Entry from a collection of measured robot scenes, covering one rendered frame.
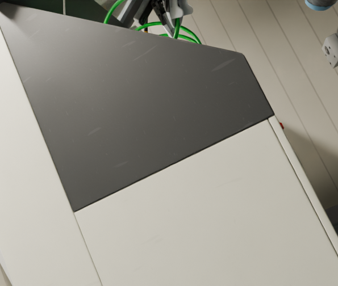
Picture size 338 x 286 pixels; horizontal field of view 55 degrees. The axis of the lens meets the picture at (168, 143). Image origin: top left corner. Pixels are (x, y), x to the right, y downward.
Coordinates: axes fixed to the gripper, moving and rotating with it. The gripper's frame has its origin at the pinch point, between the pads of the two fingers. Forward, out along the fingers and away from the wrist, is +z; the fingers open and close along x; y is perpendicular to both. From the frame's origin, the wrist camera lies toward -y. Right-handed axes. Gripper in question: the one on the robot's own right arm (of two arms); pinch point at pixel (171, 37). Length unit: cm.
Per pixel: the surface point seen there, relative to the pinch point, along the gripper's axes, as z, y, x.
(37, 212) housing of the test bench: 40, -51, -34
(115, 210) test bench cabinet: 49, -28, -34
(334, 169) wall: 85, 47, 175
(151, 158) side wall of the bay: 41, -13, -34
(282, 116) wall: 30, 31, 175
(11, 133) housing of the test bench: 16, -50, -34
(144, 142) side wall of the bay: 36, -13, -34
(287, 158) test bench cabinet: 54, 16, -34
